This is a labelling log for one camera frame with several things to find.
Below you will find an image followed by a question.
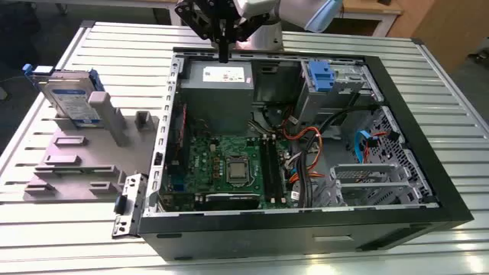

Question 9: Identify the hard disk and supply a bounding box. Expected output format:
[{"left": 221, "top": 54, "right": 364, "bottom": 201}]
[{"left": 23, "top": 64, "right": 107, "bottom": 130}]

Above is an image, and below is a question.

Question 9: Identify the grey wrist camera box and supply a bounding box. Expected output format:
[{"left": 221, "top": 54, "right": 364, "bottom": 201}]
[{"left": 233, "top": 0, "right": 282, "bottom": 18}]

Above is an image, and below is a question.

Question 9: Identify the thin multicolour wire bundle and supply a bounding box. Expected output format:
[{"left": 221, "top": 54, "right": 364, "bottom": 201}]
[{"left": 284, "top": 151, "right": 304, "bottom": 170}]

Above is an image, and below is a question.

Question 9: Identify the thin red wire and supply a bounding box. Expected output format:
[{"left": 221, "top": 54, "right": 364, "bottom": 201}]
[{"left": 172, "top": 102, "right": 189, "bottom": 166}]

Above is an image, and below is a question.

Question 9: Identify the yellow black wire bundle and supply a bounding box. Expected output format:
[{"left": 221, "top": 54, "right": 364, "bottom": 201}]
[{"left": 246, "top": 119, "right": 277, "bottom": 135}]

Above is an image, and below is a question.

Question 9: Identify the blue drive latch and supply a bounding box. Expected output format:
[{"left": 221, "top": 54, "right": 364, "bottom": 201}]
[{"left": 308, "top": 60, "right": 336, "bottom": 93}]

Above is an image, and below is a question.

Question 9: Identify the metal disk bay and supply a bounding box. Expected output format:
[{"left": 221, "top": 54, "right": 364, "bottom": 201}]
[{"left": 328, "top": 163, "right": 421, "bottom": 207}]

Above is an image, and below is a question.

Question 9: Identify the metal slot retention bracket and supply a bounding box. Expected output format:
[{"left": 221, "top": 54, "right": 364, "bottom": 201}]
[{"left": 112, "top": 172, "right": 150, "bottom": 239}]

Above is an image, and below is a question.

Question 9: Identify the blue port connector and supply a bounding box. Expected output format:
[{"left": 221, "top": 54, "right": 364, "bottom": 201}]
[{"left": 170, "top": 174, "right": 186, "bottom": 193}]

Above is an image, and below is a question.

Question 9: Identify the wooden top desk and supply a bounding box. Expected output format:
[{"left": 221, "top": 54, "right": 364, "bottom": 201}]
[
  {"left": 53, "top": 0, "right": 180, "bottom": 26},
  {"left": 340, "top": 0, "right": 405, "bottom": 38}
]

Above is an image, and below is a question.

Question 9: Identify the wooden cabinet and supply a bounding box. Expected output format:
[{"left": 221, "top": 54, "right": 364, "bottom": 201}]
[{"left": 386, "top": 0, "right": 489, "bottom": 74}]

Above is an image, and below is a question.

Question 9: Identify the black RAM slot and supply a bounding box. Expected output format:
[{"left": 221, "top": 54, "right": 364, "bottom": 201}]
[
  {"left": 261, "top": 134, "right": 274, "bottom": 205},
  {"left": 264, "top": 134, "right": 278, "bottom": 205},
  {"left": 272, "top": 134, "right": 288, "bottom": 205},
  {"left": 268, "top": 134, "right": 282, "bottom": 205}
]

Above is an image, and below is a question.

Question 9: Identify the orange yellow wire bundle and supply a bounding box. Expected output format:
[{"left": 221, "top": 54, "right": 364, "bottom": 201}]
[{"left": 281, "top": 105, "right": 330, "bottom": 184}]

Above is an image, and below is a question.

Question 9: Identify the grey power supply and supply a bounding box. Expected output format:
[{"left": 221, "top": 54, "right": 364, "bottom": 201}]
[{"left": 178, "top": 60, "right": 256, "bottom": 136}]

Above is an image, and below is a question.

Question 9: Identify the green motherboard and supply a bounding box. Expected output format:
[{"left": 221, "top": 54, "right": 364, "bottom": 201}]
[{"left": 160, "top": 134, "right": 302, "bottom": 210}]

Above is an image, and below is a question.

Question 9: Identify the CPU socket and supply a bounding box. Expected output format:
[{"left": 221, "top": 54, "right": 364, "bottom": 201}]
[{"left": 224, "top": 156, "right": 256, "bottom": 186}]

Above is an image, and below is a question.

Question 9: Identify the black open PC case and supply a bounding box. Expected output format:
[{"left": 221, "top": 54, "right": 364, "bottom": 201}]
[{"left": 136, "top": 47, "right": 477, "bottom": 261}]

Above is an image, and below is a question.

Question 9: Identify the blue data wire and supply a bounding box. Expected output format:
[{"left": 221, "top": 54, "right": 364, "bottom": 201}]
[{"left": 354, "top": 129, "right": 378, "bottom": 166}]

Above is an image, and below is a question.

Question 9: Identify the metal optical drive cage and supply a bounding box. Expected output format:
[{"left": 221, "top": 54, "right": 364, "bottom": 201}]
[{"left": 294, "top": 58, "right": 384, "bottom": 124}]

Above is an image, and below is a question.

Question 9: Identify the silver CPU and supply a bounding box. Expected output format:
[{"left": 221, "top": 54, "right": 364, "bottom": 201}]
[{"left": 228, "top": 162, "right": 249, "bottom": 178}]

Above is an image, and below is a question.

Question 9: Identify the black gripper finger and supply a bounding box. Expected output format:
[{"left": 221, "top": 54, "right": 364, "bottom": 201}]
[
  {"left": 174, "top": 0, "right": 225, "bottom": 63},
  {"left": 224, "top": 14, "right": 268, "bottom": 63}
]

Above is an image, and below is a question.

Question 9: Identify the grey parts rack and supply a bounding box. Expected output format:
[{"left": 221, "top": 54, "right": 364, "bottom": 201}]
[{"left": 23, "top": 91, "right": 161, "bottom": 203}]

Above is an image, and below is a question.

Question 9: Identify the black graphics card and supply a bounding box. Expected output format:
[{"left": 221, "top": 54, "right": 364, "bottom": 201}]
[{"left": 194, "top": 191, "right": 261, "bottom": 211}]

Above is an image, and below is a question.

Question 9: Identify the black office chair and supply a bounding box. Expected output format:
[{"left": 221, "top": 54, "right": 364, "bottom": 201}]
[{"left": 0, "top": 5, "right": 43, "bottom": 71}]

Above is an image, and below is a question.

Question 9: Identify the black cable bundle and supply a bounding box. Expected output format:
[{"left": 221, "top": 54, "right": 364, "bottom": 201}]
[{"left": 296, "top": 104, "right": 384, "bottom": 207}]

